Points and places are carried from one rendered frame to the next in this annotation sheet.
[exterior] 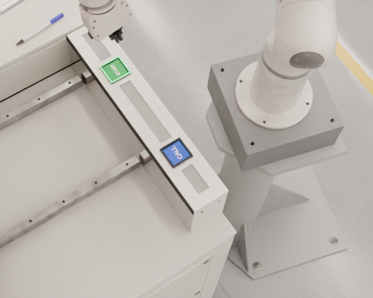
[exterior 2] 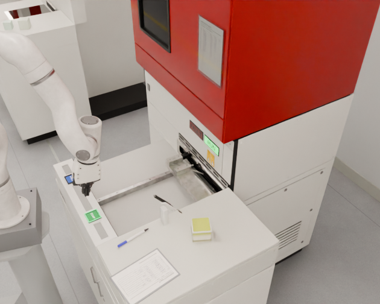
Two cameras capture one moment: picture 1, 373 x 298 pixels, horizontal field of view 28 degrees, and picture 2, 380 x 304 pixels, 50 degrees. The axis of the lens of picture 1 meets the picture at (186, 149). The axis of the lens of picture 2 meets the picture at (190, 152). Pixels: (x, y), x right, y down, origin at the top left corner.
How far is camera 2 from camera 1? 2.12 m
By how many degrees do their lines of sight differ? 75
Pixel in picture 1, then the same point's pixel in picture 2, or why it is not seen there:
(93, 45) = (102, 231)
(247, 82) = (19, 215)
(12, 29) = (150, 239)
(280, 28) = not seen: outside the picture
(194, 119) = not seen: outside the picture
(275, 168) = not seen: hidden behind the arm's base
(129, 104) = (89, 199)
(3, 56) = (156, 224)
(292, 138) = not seen: hidden behind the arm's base
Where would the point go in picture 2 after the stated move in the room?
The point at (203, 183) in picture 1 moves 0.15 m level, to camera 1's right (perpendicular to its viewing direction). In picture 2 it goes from (63, 168) to (34, 164)
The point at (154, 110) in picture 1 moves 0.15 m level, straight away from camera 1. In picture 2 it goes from (76, 196) to (66, 223)
